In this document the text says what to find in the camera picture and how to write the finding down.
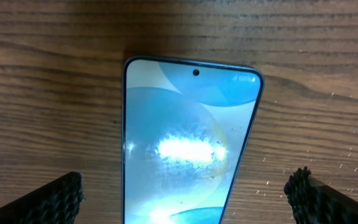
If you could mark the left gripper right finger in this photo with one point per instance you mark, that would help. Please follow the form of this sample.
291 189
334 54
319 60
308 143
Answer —
314 202

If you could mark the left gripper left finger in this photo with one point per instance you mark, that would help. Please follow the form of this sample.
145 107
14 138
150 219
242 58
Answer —
56 202

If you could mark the Samsung Galaxy smartphone blue screen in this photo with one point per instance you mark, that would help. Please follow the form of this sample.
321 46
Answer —
185 127

